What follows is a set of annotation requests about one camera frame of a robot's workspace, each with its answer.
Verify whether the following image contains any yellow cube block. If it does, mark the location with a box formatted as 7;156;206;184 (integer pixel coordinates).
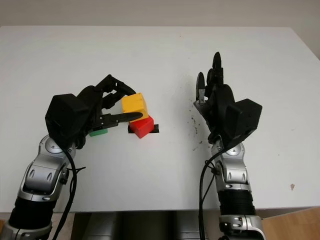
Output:
121;92;149;123

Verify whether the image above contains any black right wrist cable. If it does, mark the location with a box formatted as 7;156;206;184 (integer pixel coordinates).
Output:
198;149;226;240

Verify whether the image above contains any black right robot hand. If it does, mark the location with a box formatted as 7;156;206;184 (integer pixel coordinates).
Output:
193;51;237;145

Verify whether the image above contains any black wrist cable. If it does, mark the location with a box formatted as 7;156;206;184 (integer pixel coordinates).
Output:
198;149;226;240
51;147;87;240

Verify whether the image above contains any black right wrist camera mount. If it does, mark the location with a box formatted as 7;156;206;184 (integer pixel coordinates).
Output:
223;98;263;151

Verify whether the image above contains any dark grey robot body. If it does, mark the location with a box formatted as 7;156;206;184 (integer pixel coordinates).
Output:
71;211;221;240

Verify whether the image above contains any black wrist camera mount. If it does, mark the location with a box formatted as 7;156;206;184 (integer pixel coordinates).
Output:
44;93;90;151
223;98;263;151

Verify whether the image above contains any green cube block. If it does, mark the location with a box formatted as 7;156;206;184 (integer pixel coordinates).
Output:
88;128;109;138

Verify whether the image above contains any red cube block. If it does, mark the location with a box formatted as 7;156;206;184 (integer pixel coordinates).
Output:
128;115;155;139

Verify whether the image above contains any black tape strip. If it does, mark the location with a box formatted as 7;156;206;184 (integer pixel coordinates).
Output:
127;123;160;135

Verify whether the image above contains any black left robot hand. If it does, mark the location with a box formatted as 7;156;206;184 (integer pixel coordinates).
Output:
74;74;143;150

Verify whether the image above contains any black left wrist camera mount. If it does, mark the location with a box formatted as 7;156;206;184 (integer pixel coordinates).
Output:
44;93;90;151

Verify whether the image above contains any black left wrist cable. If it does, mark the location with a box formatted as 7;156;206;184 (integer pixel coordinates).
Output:
51;147;87;240

